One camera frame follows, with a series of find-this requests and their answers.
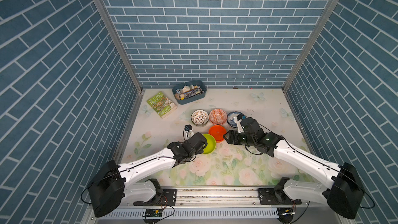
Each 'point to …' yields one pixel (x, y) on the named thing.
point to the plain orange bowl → (217, 131)
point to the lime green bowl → (211, 143)
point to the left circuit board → (153, 213)
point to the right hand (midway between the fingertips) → (227, 137)
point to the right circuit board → (285, 214)
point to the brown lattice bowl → (199, 117)
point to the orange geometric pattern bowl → (217, 116)
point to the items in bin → (188, 91)
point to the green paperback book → (162, 104)
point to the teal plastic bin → (193, 98)
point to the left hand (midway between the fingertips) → (203, 146)
